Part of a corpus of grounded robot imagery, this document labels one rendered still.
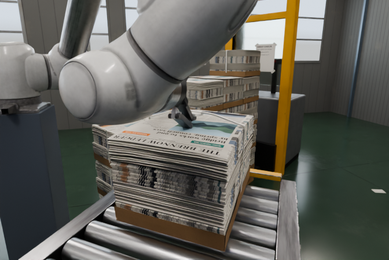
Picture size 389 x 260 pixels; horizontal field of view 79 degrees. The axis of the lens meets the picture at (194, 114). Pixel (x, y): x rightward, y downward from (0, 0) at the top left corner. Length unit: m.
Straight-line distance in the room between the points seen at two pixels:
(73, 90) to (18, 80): 0.84
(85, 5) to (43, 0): 3.82
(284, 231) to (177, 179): 0.30
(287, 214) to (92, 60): 0.61
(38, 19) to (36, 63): 3.59
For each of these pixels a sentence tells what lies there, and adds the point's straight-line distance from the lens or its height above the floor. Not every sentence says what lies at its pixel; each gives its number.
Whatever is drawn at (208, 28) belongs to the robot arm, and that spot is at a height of 1.24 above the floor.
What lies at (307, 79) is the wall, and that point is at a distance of 5.94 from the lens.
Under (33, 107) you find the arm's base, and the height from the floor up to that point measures 1.02.
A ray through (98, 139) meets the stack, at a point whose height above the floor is 0.75.
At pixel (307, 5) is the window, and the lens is 5.89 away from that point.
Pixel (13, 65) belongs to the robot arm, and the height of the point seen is 1.18.
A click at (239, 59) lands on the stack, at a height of 1.21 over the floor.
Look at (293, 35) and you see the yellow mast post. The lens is 2.46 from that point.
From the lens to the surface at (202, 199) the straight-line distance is 0.53.
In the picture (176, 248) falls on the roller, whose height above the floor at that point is 0.80.
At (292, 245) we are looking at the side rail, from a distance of 0.64.
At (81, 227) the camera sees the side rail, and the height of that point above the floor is 0.80.
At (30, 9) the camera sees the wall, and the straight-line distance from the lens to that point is 4.77.
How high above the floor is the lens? 1.20
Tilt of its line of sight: 13 degrees down
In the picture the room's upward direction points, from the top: straight up
